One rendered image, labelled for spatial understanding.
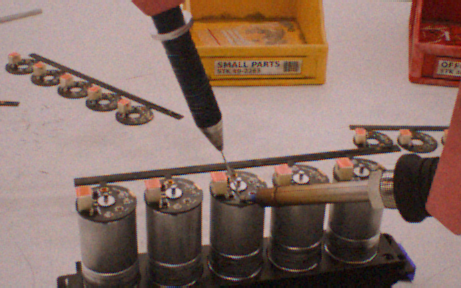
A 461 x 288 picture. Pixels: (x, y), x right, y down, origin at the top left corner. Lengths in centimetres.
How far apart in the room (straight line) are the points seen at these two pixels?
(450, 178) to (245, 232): 11
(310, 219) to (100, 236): 9
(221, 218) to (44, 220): 12
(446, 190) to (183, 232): 12
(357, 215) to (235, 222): 6
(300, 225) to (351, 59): 28
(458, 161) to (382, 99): 30
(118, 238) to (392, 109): 27
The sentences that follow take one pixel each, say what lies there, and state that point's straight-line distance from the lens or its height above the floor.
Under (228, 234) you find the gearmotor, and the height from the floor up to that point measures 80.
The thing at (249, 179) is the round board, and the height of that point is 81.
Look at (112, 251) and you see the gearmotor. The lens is 32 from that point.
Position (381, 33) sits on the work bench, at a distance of 65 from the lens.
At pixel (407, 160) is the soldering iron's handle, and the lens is 27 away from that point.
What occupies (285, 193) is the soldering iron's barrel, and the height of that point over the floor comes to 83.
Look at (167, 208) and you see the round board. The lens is 31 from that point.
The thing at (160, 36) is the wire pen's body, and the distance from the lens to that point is 26.
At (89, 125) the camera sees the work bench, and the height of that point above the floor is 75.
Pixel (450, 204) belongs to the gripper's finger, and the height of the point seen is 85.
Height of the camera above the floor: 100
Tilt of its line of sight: 31 degrees down
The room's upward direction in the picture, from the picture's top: 2 degrees clockwise
